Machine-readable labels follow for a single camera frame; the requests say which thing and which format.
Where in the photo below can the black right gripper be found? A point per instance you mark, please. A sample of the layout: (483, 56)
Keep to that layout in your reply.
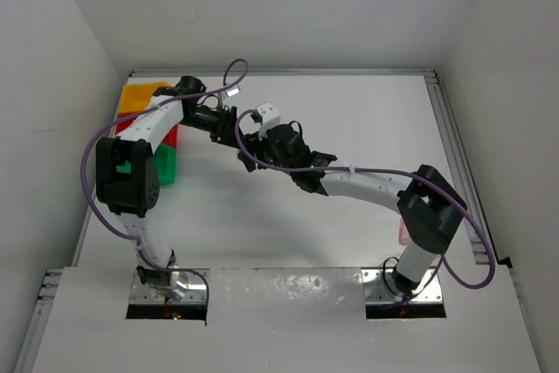
(252, 144)

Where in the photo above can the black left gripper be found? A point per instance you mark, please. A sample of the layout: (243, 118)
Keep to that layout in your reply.
(225, 130)

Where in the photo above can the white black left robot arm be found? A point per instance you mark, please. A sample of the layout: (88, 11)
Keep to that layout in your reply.
(128, 182)

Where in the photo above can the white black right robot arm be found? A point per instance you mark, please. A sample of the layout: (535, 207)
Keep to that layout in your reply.
(428, 205)

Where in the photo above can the red plastic bin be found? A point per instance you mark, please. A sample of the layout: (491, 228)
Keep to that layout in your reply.
(154, 128)

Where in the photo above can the green plastic bin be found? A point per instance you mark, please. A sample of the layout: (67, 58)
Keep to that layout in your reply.
(166, 165)

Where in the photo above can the yellow plastic bin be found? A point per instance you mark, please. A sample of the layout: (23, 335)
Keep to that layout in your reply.
(136, 97)

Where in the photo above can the pink clip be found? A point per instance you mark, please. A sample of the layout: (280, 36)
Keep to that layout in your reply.
(403, 235)

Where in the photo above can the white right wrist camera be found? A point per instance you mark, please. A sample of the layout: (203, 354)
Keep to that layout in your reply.
(268, 117)

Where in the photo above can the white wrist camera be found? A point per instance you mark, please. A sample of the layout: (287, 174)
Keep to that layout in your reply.
(268, 117)
(233, 90)

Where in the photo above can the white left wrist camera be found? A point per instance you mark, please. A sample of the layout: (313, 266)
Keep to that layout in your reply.
(233, 90)

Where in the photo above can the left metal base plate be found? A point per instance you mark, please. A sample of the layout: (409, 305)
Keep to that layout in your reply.
(190, 289)

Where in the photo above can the metal base plate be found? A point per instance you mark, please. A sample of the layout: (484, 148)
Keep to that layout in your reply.
(379, 289)
(190, 289)

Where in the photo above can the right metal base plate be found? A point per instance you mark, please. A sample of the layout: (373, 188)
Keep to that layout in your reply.
(379, 289)

